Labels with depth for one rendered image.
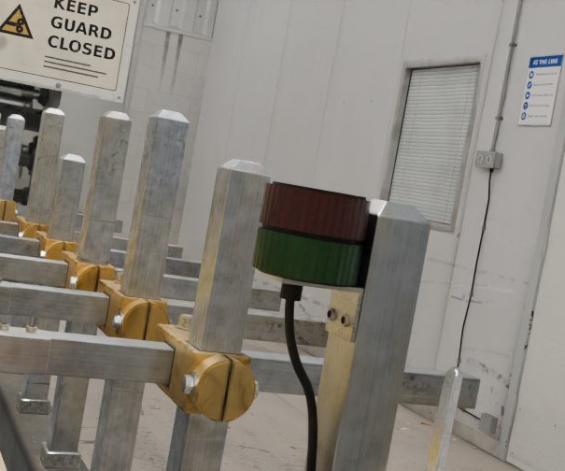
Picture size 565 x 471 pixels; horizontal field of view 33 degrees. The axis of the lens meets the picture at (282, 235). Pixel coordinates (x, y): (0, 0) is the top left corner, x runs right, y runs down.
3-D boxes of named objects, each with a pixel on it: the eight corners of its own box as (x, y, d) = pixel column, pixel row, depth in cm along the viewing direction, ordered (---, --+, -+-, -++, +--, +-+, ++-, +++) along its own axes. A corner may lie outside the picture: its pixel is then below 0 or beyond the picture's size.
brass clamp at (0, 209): (8, 219, 226) (12, 198, 226) (16, 225, 214) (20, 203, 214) (-19, 215, 224) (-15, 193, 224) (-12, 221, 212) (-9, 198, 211)
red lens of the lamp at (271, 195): (336, 232, 58) (342, 195, 57) (384, 244, 52) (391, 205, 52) (244, 217, 55) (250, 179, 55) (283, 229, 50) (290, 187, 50)
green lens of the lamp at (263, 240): (329, 273, 58) (335, 236, 58) (375, 290, 52) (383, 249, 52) (236, 260, 55) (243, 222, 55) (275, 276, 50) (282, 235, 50)
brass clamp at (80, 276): (95, 291, 135) (101, 255, 134) (117, 308, 122) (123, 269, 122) (50, 285, 132) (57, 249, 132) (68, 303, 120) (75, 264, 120)
